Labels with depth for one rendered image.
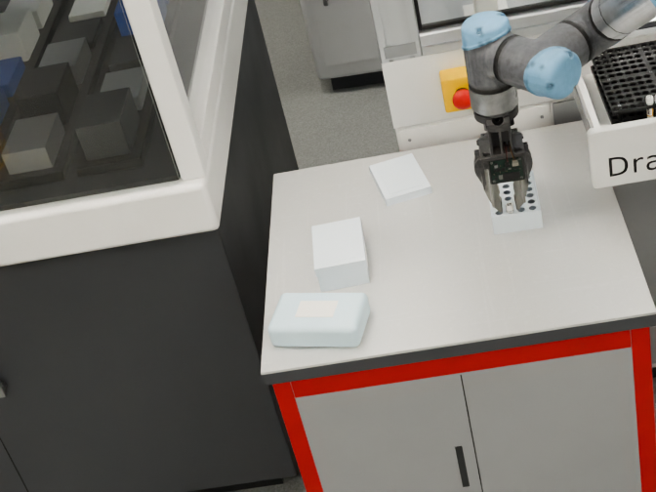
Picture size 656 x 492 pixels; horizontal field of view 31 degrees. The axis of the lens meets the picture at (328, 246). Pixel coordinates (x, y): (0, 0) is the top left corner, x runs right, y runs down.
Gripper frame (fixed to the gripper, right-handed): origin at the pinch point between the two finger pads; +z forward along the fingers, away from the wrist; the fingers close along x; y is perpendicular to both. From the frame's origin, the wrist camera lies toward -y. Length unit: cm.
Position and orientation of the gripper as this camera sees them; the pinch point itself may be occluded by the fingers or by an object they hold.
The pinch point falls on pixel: (508, 201)
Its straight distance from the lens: 202.1
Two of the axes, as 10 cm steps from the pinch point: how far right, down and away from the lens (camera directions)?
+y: -0.3, 6.0, -8.0
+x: 9.8, -1.5, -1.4
